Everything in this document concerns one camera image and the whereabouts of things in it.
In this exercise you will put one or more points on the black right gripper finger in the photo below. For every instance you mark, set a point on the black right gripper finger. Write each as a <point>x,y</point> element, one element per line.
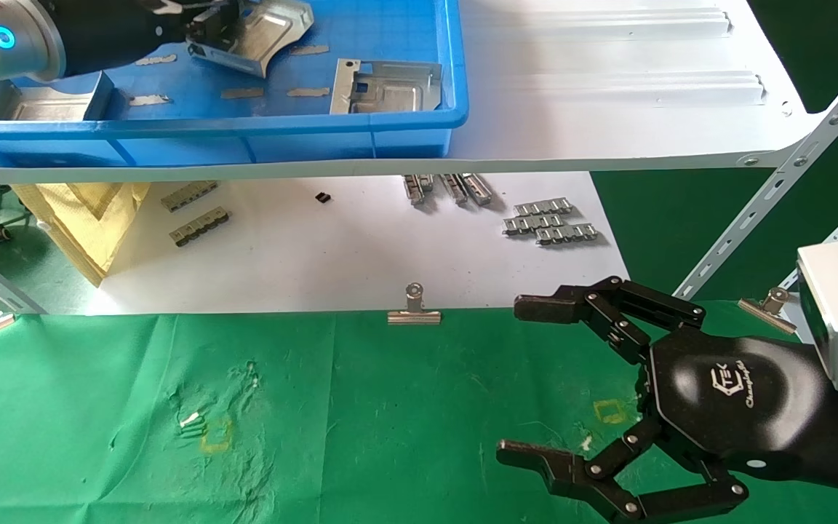
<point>608,306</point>
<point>608,480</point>

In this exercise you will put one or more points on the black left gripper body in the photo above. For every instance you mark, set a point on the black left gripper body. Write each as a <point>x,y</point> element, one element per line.
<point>113,29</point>

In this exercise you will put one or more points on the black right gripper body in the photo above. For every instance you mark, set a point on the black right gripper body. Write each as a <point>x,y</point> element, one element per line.
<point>739,400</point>

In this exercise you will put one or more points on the flat sheet metal part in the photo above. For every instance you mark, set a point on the flat sheet metal part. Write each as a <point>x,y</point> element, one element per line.
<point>390,91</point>

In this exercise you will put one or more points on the blue plastic bin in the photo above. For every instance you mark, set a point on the blue plastic bin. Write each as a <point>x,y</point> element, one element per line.
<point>244,142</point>

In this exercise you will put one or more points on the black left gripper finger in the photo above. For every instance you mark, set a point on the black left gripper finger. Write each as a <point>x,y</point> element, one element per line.
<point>212,29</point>
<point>175,6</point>

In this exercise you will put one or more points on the small black block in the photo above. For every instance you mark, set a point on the small black block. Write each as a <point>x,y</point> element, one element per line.
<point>323,196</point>

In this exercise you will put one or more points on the yellow paper bag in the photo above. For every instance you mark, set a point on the yellow paper bag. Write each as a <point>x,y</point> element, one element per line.
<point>84,233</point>

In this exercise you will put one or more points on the silver rail part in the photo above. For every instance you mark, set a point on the silver rail part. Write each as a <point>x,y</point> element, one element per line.
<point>454,189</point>
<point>416,189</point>
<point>479,191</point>

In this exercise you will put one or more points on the brass toothed metal bar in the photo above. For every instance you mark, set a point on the brass toothed metal bar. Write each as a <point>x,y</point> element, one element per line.
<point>201,226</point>
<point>190,196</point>

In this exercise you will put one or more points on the bent sheet metal part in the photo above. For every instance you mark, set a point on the bent sheet metal part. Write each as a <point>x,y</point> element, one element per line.
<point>273,29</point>
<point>48,105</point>

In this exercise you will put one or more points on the green table cloth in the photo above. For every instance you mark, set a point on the green table cloth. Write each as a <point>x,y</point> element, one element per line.
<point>390,437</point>

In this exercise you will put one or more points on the grey tape strip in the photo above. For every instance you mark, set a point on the grey tape strip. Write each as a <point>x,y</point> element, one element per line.
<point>310,50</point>
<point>308,92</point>
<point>148,100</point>
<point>157,60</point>
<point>242,93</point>

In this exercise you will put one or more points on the white metal shelf rack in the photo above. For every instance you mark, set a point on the white metal shelf rack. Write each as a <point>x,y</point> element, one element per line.
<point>608,109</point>

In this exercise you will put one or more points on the silver toothed metal bar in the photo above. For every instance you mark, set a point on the silver toothed metal bar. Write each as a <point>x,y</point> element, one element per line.
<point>568,233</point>
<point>543,207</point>
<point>532,223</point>

